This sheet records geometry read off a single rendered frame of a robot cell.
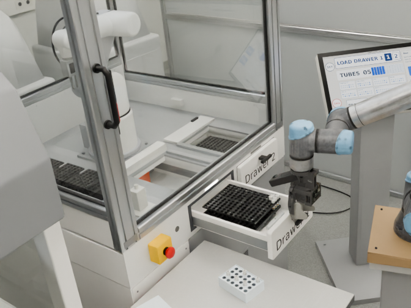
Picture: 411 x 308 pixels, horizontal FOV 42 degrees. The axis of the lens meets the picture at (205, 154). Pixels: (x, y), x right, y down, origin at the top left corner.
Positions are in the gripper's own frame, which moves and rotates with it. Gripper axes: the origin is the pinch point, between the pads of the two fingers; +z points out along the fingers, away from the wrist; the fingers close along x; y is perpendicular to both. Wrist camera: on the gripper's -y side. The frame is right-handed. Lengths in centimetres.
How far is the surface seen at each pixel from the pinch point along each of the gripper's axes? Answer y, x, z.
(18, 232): -10, -91, -49
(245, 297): -2.0, -30.3, 12.0
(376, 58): -10, 94, -25
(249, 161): -33.4, 23.3, -1.8
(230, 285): -8.2, -29.1, 10.8
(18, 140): -12, -84, -65
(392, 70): -2, 95, -20
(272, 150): -33, 42, 2
